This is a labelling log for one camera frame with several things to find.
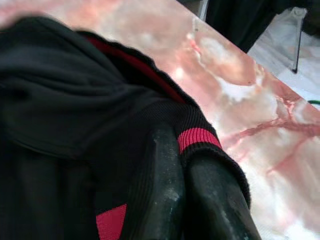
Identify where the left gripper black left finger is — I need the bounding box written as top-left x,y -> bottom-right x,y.
147,122 -> 187,240

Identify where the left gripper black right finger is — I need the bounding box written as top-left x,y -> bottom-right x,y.
184,147 -> 262,240

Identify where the marble pattern folding table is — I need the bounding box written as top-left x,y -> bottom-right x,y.
0,0 -> 320,240

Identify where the silver metal clothes rack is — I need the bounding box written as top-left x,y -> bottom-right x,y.
291,6 -> 309,74

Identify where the black t-shirt with green logo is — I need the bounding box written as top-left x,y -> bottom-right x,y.
206,0 -> 296,54

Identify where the black jacket with red trim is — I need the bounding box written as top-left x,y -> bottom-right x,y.
0,16 -> 251,240

